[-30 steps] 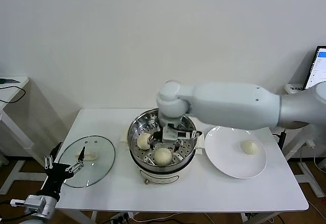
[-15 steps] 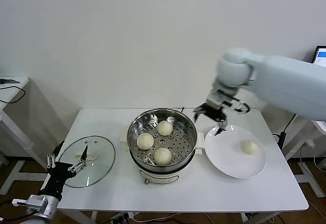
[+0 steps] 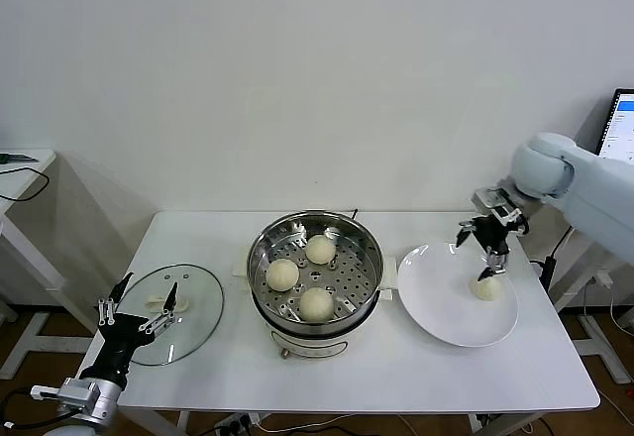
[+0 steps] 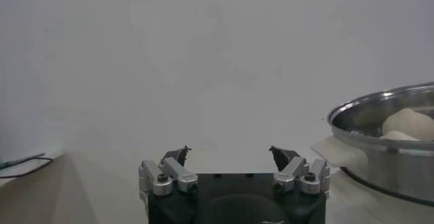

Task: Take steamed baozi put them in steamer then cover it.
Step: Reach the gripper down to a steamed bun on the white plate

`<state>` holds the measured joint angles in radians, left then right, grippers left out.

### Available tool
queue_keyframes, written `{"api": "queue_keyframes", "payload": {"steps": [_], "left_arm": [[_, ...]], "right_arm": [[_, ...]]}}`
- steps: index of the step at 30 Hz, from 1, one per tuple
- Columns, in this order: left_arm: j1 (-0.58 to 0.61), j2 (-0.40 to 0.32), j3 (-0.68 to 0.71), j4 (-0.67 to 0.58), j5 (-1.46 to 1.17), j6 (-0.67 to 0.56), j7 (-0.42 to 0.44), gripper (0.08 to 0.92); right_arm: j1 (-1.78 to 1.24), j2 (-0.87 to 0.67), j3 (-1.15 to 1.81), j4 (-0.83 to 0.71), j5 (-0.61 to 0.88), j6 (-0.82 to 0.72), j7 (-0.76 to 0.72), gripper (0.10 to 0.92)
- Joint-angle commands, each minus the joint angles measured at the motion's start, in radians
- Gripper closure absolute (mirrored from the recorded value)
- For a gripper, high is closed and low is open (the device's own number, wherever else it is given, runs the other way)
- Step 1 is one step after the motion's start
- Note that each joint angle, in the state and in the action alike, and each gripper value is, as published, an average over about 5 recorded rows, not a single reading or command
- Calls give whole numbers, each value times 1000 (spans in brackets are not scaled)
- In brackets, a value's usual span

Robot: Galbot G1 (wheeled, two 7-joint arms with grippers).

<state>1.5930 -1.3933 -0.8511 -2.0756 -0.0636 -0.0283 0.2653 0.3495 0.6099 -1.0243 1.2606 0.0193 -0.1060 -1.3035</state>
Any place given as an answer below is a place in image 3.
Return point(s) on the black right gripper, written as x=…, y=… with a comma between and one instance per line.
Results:
x=492, y=235

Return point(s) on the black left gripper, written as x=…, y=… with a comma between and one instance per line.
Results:
x=126, y=332

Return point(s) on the white steamed baozi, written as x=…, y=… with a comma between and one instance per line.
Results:
x=282, y=274
x=317, y=303
x=321, y=249
x=488, y=290

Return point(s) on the round glass lid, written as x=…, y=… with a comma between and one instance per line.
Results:
x=198, y=317

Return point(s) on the steel steamer pot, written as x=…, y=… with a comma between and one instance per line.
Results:
x=364, y=277

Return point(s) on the round white plate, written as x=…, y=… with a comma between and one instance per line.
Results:
x=446, y=302

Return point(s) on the white power plug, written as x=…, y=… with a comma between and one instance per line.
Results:
x=605, y=279

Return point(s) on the white power strip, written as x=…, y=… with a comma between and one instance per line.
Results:
x=238, y=422

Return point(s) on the white side table with laptop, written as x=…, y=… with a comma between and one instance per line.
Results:
x=601, y=348

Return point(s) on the white electric cooker base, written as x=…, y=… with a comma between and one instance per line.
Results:
x=317, y=342

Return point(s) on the dark green flat board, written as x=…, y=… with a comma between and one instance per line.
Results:
x=17, y=158

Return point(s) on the open grey laptop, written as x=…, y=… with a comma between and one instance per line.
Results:
x=621, y=124

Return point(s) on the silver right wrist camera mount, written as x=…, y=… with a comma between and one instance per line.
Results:
x=497, y=203

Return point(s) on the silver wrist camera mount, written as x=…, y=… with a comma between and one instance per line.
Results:
x=74, y=394
x=497, y=203

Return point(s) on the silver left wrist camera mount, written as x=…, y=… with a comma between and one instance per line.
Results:
x=74, y=394

